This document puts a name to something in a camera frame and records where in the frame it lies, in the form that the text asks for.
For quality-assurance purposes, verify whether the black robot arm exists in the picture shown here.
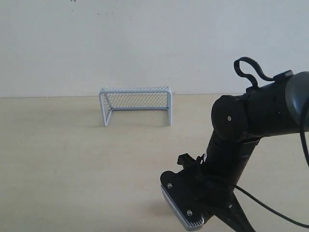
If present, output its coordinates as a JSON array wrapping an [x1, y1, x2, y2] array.
[[160, 57, 309, 232]]

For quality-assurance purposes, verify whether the black cable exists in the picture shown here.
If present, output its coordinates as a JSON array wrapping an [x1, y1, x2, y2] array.
[[234, 101, 309, 228]]

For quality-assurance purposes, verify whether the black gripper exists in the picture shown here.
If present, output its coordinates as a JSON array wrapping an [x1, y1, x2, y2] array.
[[160, 153, 255, 232]]

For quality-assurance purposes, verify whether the small white soccer goal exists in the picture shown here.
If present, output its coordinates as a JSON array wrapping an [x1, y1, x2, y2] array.
[[98, 86, 173, 127]]

